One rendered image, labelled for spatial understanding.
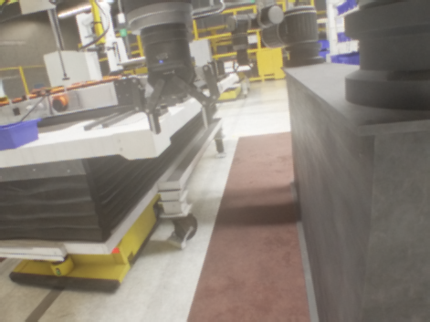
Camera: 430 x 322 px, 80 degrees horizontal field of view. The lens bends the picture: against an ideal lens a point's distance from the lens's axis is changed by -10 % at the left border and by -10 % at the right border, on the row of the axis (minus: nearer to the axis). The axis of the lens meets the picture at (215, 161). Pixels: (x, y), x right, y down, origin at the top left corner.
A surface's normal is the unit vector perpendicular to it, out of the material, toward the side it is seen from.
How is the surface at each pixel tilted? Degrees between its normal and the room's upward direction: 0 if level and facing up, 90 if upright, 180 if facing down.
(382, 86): 90
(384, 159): 90
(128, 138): 90
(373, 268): 90
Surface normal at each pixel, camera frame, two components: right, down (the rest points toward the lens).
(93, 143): -0.17, 0.35
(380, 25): -0.89, 0.27
